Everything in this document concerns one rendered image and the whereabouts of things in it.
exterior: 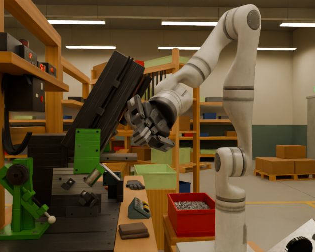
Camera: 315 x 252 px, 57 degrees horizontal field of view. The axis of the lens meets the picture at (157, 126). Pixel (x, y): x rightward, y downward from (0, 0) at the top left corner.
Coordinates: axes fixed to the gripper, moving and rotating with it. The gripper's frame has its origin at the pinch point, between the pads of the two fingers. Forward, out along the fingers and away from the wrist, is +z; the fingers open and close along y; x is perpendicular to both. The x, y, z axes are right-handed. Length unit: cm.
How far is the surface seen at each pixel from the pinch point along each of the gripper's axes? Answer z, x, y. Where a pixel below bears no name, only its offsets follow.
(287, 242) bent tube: 20.1, -14.8, 13.4
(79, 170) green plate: -62, 65, 5
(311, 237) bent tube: 20.8, -17.0, 13.2
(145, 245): -30, 37, 34
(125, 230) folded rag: -34, 43, 28
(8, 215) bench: -49, 101, 2
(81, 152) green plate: -67, 61, -1
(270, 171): -593, 79, 310
